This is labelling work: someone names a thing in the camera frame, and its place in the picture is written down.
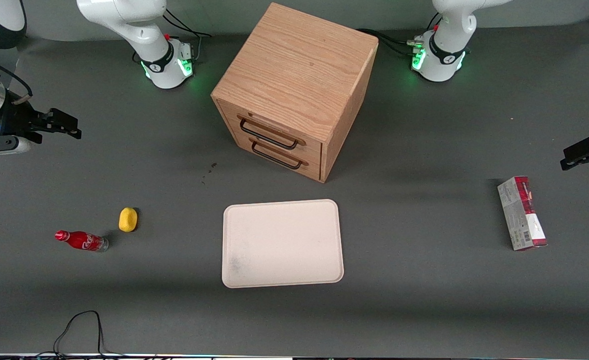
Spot beige plastic tray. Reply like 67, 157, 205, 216
221, 199, 345, 289

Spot long black drawer handle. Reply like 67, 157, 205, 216
239, 118, 300, 151

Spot black right arm base cables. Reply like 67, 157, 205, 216
162, 7, 213, 65

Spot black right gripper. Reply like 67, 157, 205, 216
0, 97, 82, 140

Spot thin black table cable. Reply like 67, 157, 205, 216
52, 310, 125, 358

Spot yellow toy lemon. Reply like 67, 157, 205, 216
118, 207, 139, 233

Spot black left arm base cables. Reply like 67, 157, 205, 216
357, 12, 443, 58

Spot red coke bottle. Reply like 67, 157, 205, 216
54, 230, 109, 253

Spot black arm base cables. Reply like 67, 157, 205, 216
357, 12, 443, 58
162, 7, 213, 65

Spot short black drawer handle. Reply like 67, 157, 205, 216
251, 141, 304, 170

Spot red white carton box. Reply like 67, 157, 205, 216
497, 175, 548, 252

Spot wooden drawer cabinet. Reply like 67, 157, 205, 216
210, 2, 379, 184

